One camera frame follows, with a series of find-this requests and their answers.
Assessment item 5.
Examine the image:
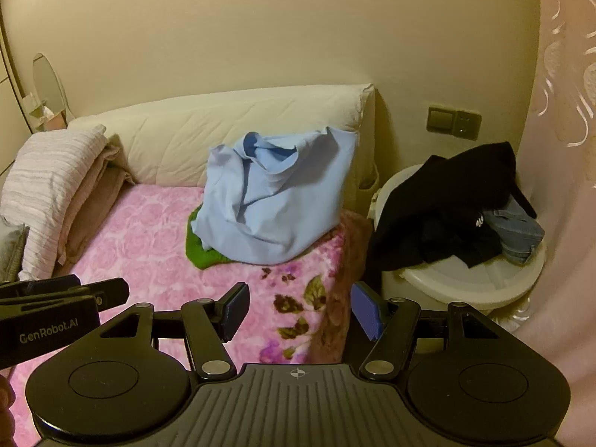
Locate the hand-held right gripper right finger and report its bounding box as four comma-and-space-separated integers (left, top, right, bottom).
350, 282, 501, 380

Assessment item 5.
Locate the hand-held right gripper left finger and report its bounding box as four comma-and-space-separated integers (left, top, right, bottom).
99, 282, 253, 380

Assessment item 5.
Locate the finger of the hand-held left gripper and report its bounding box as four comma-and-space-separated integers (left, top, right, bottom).
0, 275, 81, 299
0, 278, 130, 321

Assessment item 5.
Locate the light blue sweatshirt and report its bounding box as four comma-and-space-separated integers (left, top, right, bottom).
192, 126, 360, 265

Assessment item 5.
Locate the person's left hand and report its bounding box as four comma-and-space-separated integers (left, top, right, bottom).
0, 375, 16, 443

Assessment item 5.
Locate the grey pillow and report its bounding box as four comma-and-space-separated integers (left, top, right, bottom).
0, 223, 29, 285

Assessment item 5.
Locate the pink floral blanket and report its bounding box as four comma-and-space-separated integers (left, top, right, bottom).
8, 183, 374, 383

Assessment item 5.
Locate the green garment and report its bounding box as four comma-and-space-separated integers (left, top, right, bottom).
186, 207, 234, 271

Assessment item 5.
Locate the white round stool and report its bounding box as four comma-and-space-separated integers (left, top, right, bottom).
368, 163, 546, 355

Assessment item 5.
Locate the beige folded blanket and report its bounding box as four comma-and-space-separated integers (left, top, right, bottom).
56, 142, 137, 266

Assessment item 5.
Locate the white striped folded quilt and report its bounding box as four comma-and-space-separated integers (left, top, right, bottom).
0, 125, 109, 281

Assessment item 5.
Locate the black garment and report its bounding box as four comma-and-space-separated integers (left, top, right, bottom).
372, 142, 537, 272

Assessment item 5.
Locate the blue denim garment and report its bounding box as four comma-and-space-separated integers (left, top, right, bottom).
482, 196, 545, 265

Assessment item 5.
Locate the white tissue box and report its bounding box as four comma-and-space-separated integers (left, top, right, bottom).
21, 93, 53, 127

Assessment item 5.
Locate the cream headboard cushion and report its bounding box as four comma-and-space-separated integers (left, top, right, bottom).
67, 83, 380, 193

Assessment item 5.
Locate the white wardrobe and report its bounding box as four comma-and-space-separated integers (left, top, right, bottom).
0, 9, 34, 137

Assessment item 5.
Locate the oval mirror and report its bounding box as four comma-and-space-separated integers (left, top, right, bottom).
32, 53, 72, 123

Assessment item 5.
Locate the pink patterned curtain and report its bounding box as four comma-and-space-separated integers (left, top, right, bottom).
507, 0, 596, 383

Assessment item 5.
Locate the wall switch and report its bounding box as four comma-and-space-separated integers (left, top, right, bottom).
427, 106, 459, 134

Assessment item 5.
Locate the wall socket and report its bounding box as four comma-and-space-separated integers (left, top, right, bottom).
453, 111, 480, 141

